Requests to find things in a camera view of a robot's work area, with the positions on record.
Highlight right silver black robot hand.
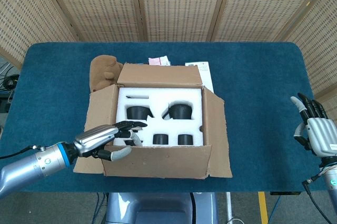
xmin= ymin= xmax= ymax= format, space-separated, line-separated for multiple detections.
xmin=290 ymin=93 xmax=337 ymax=159

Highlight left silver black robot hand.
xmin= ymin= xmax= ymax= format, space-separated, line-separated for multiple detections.
xmin=73 ymin=120 xmax=148 ymax=161

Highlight cardboard box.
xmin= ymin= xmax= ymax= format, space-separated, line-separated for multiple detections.
xmin=73 ymin=62 xmax=234 ymax=180

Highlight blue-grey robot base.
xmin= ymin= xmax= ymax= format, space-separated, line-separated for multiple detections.
xmin=105 ymin=192 xmax=219 ymax=224

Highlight white foam insert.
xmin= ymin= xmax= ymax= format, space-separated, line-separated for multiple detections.
xmin=113 ymin=87 xmax=205 ymax=147

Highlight teal blue carpet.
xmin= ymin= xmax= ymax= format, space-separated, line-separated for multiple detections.
xmin=0 ymin=42 xmax=337 ymax=193

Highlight black tea pitcher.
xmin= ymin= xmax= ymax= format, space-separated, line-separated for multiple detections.
xmin=126 ymin=106 xmax=154 ymax=119

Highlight small black tea cup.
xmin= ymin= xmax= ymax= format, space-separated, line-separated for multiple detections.
xmin=153 ymin=134 xmax=169 ymax=145
xmin=177 ymin=134 xmax=194 ymax=145

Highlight brown plush toy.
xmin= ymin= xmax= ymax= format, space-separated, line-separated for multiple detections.
xmin=90 ymin=55 xmax=124 ymax=93

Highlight black flat device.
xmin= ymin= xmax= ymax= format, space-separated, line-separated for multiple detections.
xmin=270 ymin=190 xmax=301 ymax=196

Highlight black teapot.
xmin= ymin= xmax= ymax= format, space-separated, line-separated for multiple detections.
xmin=162 ymin=104 xmax=193 ymax=120

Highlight pink tissue pack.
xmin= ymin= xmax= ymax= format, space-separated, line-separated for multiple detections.
xmin=148 ymin=55 xmax=171 ymax=66

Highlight white table leg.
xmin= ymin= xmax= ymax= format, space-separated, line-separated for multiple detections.
xmin=225 ymin=192 xmax=232 ymax=219

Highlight white flat carton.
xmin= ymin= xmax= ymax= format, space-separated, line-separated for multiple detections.
xmin=184 ymin=61 xmax=214 ymax=92

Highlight woven wooden folding screen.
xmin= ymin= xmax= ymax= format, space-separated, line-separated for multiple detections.
xmin=0 ymin=0 xmax=337 ymax=143

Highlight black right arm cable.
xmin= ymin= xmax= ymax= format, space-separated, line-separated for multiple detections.
xmin=302 ymin=165 xmax=337 ymax=224

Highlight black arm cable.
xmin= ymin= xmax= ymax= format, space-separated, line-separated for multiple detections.
xmin=302 ymin=165 xmax=337 ymax=224
xmin=0 ymin=145 xmax=45 ymax=159

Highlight blue cables under table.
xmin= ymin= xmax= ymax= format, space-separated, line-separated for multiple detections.
xmin=94 ymin=192 xmax=109 ymax=224

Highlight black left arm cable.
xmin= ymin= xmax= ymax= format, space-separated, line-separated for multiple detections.
xmin=0 ymin=145 xmax=45 ymax=159

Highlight black floor cable bundle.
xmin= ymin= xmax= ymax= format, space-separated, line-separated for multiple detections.
xmin=0 ymin=60 xmax=21 ymax=111

